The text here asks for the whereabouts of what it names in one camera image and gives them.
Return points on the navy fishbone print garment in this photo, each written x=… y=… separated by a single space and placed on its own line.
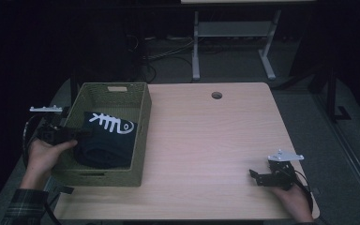
x=106 y=150

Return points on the person's left hand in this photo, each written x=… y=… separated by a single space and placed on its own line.
x=42 y=159

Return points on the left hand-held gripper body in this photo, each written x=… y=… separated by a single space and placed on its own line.
x=54 y=134

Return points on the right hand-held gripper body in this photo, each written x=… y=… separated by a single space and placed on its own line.
x=279 y=178

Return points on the black tape strip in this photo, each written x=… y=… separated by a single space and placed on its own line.
x=66 y=190
x=316 y=190

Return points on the grey metal rail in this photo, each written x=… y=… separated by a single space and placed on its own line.
x=52 y=187
x=347 y=150

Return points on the green woven basket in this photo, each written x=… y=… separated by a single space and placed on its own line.
x=115 y=100

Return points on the person's right hand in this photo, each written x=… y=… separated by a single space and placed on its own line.
x=295 y=203

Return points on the white metal stand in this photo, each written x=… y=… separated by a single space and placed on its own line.
x=231 y=28

